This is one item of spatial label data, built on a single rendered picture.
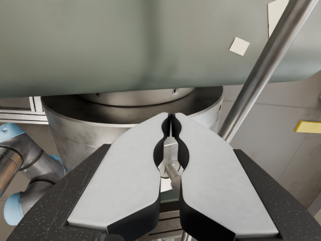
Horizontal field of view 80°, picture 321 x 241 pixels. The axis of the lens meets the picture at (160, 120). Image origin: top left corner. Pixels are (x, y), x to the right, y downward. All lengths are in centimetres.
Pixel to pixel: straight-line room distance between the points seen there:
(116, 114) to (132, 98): 3
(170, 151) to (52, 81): 16
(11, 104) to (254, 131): 202
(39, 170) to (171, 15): 53
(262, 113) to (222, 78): 187
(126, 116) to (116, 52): 9
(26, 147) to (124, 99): 37
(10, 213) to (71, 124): 37
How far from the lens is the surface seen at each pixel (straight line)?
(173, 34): 18
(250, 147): 227
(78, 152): 29
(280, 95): 210
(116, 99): 27
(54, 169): 63
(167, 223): 90
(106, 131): 24
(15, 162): 55
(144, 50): 18
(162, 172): 28
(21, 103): 148
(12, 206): 59
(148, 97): 26
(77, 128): 26
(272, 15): 22
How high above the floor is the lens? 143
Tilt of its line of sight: 58 degrees down
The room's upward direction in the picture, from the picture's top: 161 degrees clockwise
